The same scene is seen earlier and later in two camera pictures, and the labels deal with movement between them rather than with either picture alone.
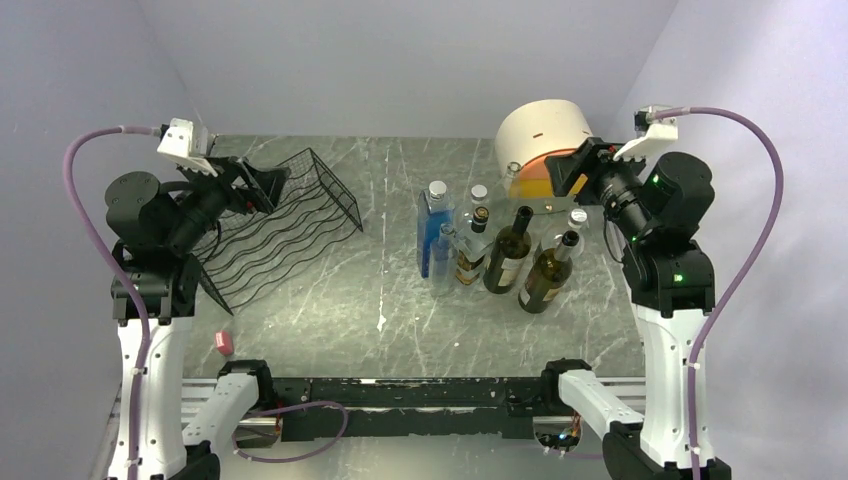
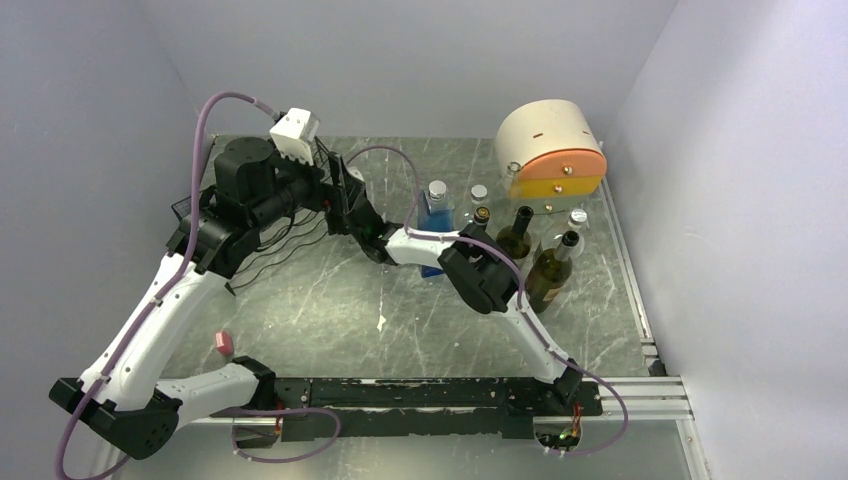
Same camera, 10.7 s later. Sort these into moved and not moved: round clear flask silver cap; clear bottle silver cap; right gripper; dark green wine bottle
Moved: right gripper
Not moved: clear bottle silver cap; round clear flask silver cap; dark green wine bottle
